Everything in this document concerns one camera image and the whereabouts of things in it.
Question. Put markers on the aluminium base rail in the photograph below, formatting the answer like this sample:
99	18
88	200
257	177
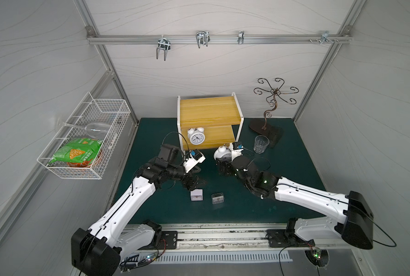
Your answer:
196	237

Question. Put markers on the white wire basket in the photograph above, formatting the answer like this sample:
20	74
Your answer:
110	111

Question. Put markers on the small metal hook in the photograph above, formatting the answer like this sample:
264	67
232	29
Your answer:
241	36

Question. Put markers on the dark metal jewelry stand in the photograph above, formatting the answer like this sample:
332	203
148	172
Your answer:
274	94

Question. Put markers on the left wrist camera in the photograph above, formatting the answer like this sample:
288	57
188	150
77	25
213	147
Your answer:
194	158

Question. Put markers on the clear drinking glass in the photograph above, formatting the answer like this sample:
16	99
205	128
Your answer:
261	143

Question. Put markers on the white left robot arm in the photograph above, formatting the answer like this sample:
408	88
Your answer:
103	248

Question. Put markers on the green snack bag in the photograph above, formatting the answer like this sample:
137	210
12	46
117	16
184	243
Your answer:
81	151

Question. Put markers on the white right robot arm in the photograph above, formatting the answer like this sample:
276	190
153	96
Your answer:
344	216

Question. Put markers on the aluminium top rail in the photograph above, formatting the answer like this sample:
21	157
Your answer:
223	39

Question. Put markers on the white cube alarm clock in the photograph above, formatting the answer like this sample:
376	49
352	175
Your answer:
196	195

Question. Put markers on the white twin-bell alarm clock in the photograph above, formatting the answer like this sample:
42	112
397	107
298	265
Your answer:
196	135

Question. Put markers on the yellow wooden two-tier shelf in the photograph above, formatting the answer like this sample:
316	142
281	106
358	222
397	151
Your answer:
220	117

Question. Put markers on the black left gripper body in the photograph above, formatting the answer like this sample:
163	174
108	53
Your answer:
189	179

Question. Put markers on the clear wine glass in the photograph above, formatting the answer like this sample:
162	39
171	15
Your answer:
95	130

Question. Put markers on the right metal hook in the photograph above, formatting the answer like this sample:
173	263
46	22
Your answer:
324	39

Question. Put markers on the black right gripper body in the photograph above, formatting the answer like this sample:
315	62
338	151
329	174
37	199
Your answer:
224	166

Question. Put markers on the metal double hook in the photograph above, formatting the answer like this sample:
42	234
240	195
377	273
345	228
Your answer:
202	38
164	45

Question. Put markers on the round black fan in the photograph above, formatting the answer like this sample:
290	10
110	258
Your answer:
318	258

